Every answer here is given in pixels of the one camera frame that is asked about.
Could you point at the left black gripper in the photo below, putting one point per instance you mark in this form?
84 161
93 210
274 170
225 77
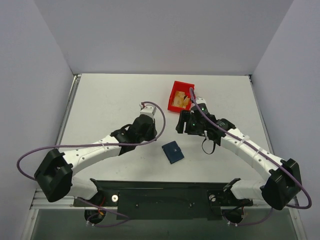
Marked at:
149 125

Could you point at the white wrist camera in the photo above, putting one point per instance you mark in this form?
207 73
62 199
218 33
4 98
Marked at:
148 110
200 100

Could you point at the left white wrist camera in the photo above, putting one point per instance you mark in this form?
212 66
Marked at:
148 110

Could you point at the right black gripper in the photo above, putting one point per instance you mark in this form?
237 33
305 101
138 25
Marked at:
182 122

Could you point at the red plastic bin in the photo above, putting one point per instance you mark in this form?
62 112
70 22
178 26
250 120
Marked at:
180 86

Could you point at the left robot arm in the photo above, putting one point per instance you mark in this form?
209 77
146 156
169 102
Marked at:
56 174

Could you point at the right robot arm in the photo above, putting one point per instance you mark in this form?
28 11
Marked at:
280 178

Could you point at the blue leather card holder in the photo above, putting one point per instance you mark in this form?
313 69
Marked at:
173 152

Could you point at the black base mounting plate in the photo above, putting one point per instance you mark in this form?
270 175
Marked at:
143 200

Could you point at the gold cards in bin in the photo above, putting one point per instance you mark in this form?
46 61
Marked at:
180 100

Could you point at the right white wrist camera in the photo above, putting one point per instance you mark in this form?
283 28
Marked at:
200 100

